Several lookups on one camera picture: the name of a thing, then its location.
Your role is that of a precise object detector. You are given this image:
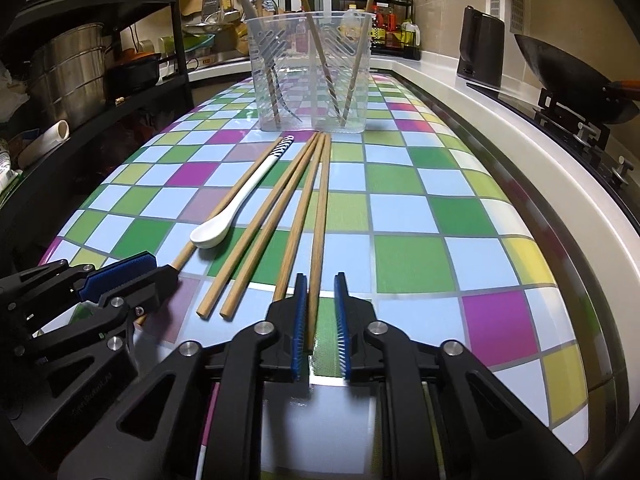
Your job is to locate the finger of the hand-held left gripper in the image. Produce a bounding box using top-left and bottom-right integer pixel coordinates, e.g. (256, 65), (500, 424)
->
(0, 254), (157, 321)
(15, 265), (180, 361)

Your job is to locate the black wok with orange handle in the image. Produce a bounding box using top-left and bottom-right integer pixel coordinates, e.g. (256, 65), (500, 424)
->
(514, 34), (640, 126)

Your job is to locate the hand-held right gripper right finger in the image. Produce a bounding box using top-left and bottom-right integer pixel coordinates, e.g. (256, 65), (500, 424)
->
(334, 271), (586, 480)

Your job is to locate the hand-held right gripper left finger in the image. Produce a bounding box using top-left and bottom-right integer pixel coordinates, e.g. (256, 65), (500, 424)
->
(57, 272), (308, 480)

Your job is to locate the dark cooking pot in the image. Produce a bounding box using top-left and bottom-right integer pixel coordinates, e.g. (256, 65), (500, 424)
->
(107, 52), (163, 96)

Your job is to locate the black gas stove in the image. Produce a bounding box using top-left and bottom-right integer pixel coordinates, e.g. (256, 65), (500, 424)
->
(467, 82), (640, 211)

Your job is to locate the black metal shelf rack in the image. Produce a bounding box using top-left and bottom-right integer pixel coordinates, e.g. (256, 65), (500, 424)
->
(0, 0), (196, 211)

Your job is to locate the large steel stockpot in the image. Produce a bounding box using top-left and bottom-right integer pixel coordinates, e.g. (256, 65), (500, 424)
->
(27, 22), (108, 121)

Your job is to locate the clear plastic utensil holder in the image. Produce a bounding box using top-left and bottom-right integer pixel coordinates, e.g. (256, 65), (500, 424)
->
(241, 10), (376, 134)

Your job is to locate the green plastic bowl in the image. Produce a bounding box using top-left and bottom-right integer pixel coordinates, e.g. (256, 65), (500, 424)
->
(172, 32), (221, 58)

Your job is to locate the black electric kettle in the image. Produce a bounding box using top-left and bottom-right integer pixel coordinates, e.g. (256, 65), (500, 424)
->
(456, 6), (505, 88)

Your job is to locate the black spice rack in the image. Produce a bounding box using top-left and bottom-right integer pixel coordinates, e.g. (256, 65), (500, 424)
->
(336, 0), (422, 61)

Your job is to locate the white plastic roll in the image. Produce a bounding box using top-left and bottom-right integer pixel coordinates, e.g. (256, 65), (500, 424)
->
(17, 120), (70, 166)

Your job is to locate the steel colander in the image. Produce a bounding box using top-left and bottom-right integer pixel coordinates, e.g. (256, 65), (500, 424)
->
(185, 12), (236, 36)

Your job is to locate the white spoon with striped handle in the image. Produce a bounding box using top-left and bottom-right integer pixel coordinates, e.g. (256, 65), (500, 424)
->
(190, 135), (296, 250)

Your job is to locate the colourful checkered table cover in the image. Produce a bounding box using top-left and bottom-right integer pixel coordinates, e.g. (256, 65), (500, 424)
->
(37, 72), (618, 480)

